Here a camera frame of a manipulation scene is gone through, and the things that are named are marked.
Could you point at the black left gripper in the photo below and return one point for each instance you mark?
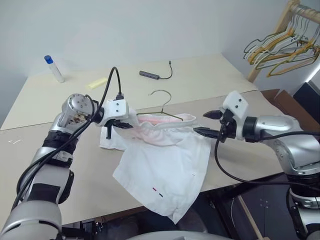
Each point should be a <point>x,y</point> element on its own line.
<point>109,130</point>

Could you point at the yellow sticky note pad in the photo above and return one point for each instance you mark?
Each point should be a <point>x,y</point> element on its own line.
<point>97,83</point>

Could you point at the black box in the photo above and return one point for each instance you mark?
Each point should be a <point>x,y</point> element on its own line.
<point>308,96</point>

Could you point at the wooden stick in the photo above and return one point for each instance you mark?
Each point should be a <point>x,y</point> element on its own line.
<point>250,215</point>

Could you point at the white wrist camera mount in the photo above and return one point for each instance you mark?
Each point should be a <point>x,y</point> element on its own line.
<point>236,105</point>
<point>117,108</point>

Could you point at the black metal base plate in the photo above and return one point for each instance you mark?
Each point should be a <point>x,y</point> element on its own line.
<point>265,207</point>

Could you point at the wooden clothes rack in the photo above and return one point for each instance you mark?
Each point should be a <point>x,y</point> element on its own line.
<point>281,25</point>

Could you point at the grey robot torso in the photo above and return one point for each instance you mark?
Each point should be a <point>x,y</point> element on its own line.
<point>175,236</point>

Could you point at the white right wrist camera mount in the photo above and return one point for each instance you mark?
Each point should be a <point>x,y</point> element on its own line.
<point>236,105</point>

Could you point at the brown cardboard box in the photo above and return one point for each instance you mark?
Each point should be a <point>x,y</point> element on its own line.
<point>282,100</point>

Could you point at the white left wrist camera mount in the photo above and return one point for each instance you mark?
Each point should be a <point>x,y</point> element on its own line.
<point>117,108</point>

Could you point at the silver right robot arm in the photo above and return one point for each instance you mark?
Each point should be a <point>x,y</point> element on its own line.
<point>285,135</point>

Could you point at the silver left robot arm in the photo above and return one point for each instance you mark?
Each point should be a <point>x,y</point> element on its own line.
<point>47,180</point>

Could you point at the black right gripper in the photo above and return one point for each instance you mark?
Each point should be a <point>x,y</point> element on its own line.
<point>228,127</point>

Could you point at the white bottle blue cap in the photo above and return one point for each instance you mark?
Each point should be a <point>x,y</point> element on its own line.
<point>56,71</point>

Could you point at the white shorts with pink trim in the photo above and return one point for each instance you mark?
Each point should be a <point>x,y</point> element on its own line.
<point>165,165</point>

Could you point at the black table frame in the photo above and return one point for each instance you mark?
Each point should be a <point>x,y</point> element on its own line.
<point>90,228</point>

